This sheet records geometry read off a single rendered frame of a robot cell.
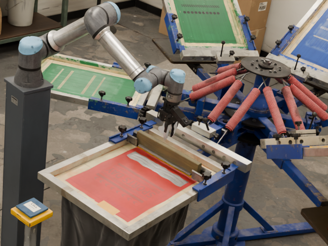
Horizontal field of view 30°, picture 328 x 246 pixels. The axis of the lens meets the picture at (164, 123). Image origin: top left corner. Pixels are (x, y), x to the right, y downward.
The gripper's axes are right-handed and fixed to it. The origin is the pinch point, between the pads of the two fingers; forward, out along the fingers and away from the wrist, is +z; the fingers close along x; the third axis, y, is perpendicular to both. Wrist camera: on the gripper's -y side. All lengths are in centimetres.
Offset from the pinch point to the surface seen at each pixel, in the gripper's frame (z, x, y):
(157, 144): 6.9, 1.2, 5.3
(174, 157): 8.8, 1.1, -6.2
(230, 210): 78, -77, -6
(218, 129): 7.5, -41.5, -3.4
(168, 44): 18, -135, 109
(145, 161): 15.4, 7.4, 6.8
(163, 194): 15.8, 21.1, -17.3
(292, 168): 18, -59, -44
